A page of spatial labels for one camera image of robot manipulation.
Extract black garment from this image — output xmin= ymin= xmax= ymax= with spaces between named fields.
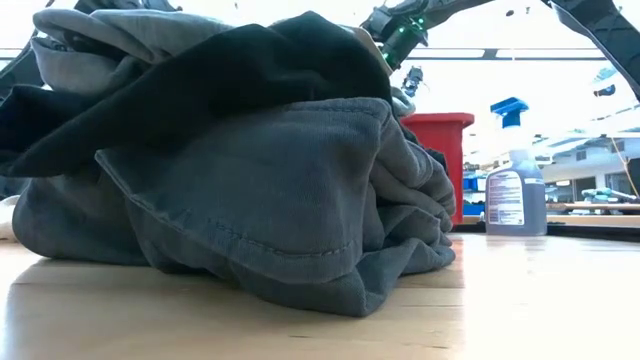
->
xmin=0 ymin=10 xmax=449 ymax=179

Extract beige paper tag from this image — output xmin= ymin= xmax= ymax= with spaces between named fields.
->
xmin=347 ymin=24 xmax=395 ymax=77

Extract light grey sweatshirt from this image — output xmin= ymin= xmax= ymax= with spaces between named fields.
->
xmin=30 ymin=7 xmax=237 ymax=99

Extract black hanging overhead camera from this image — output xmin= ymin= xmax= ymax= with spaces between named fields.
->
xmin=401 ymin=64 xmax=427 ymax=99

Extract red plastic bin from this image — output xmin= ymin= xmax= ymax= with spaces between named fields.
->
xmin=399 ymin=112 xmax=476 ymax=227

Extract yellow slanted cord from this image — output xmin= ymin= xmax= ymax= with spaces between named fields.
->
xmin=609 ymin=135 xmax=640 ymax=199

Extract teal grey device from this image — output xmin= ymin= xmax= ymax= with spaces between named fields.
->
xmin=581 ymin=187 xmax=639 ymax=204

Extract white folded garment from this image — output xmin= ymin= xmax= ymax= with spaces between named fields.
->
xmin=0 ymin=194 xmax=22 ymax=242

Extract spray bottle with blue trigger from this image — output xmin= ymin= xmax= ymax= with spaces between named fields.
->
xmin=484 ymin=96 xmax=548 ymax=237

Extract dark grey pants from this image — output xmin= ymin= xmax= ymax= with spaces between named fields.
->
xmin=12 ymin=96 xmax=458 ymax=318

